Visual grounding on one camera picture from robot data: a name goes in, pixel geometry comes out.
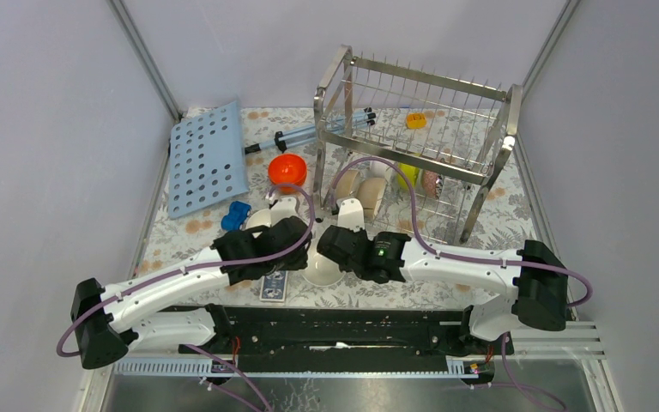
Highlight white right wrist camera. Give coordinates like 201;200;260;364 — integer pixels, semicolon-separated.
336;197;366;232

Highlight orange plastic bowl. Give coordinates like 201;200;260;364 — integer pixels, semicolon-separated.
268;153;308;186

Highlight blue toy car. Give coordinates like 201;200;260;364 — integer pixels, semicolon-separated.
221;201;251;232

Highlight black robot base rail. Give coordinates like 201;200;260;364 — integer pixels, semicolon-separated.
200;304;514;373

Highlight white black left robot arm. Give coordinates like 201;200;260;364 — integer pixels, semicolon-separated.
57;215;311;370

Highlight beige floral bowl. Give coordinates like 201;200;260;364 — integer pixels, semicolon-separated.
357;178;387;220
334;169;362;208

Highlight stainless steel dish rack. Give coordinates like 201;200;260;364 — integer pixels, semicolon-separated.
312;45;524;245

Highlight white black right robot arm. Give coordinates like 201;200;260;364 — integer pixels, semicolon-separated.
317;226;568;354

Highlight blue playing card box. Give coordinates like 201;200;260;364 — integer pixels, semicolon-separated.
259;270;287;303

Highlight white ribbed bowl front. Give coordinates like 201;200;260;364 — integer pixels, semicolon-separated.
301;253;345;287

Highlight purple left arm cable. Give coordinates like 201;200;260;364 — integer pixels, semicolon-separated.
56;183;317;360

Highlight white ceramic bowl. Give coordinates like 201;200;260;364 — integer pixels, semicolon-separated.
368;161;395;183

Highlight yellow green bowl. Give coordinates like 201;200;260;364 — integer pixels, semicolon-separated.
396;163;421;191

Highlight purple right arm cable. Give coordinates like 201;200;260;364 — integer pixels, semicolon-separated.
328;156;595;308

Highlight small orange yellow cup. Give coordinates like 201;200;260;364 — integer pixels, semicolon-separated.
405;112;427;130

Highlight beige floral bowl front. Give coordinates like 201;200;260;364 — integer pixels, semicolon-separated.
334;169;362;208

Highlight white ribbed bowl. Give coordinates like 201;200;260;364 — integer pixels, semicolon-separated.
301;253;345;287
245;209;272;230

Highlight floral patterned table mat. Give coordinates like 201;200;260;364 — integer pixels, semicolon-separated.
132;107;539;310

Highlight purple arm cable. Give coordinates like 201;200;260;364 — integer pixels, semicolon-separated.
56;183;317;360
328;156;595;308

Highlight light blue perforated panel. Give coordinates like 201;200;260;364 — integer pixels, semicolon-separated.
167;100;249;219

